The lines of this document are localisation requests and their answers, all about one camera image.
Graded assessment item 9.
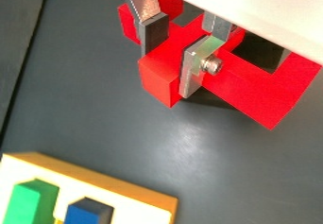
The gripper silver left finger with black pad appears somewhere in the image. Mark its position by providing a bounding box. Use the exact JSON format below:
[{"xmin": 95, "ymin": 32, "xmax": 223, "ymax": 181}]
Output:
[{"xmin": 125, "ymin": 0, "xmax": 170, "ymax": 56}]

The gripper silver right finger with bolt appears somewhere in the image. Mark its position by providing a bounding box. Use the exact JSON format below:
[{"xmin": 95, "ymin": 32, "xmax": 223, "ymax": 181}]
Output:
[{"xmin": 179, "ymin": 11, "xmax": 232, "ymax": 98}]

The red E-shaped block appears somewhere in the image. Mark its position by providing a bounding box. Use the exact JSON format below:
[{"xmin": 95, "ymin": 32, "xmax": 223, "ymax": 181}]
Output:
[{"xmin": 119, "ymin": 0, "xmax": 320, "ymax": 129}]

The yellow board with white top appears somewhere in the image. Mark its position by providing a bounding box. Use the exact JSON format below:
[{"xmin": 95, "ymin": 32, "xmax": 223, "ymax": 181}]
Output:
[{"xmin": 0, "ymin": 152, "xmax": 178, "ymax": 224}]

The blue rectangular block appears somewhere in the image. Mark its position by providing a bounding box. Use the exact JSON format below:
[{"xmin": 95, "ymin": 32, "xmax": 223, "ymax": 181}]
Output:
[{"xmin": 64, "ymin": 198, "xmax": 113, "ymax": 224}]

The green rectangular block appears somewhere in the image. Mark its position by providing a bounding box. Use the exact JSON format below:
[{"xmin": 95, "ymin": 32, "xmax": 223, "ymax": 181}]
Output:
[{"xmin": 3, "ymin": 179, "xmax": 59, "ymax": 224}]

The black angled bracket stand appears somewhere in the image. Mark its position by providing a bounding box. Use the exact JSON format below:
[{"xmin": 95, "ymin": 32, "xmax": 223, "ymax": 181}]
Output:
[{"xmin": 174, "ymin": 3, "xmax": 288, "ymax": 109}]

